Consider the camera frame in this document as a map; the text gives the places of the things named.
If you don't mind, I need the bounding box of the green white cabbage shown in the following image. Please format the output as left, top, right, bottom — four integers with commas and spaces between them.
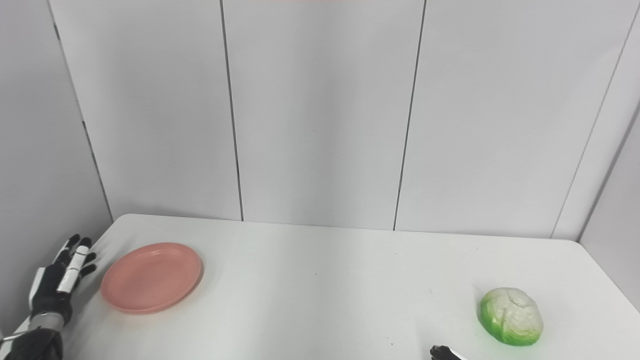
480, 287, 544, 347

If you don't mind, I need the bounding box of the pink round plate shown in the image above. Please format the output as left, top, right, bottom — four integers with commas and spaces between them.
100, 242, 203, 315

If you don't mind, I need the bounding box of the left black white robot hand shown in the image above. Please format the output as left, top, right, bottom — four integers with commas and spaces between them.
28, 234, 98, 327

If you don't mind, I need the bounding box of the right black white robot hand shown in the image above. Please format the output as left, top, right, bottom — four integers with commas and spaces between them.
430, 345, 470, 360

